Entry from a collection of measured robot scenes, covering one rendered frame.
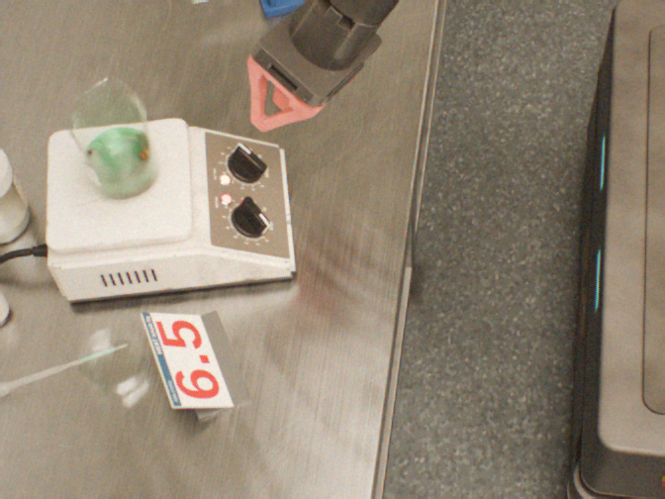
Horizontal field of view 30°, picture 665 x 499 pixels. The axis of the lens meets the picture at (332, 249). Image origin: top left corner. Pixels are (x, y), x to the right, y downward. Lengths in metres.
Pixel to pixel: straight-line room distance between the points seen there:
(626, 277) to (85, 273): 0.74
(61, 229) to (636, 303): 0.76
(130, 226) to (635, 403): 0.68
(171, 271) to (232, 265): 0.05
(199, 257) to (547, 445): 0.91
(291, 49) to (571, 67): 1.28
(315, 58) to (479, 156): 1.14
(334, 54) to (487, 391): 0.99
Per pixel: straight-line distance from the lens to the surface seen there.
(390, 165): 1.13
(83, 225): 1.03
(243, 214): 1.05
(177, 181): 1.03
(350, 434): 1.01
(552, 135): 2.10
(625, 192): 1.61
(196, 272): 1.05
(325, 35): 0.93
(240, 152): 1.07
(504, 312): 1.91
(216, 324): 1.06
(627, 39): 1.76
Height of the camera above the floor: 1.68
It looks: 59 degrees down
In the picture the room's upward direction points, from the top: 5 degrees counter-clockwise
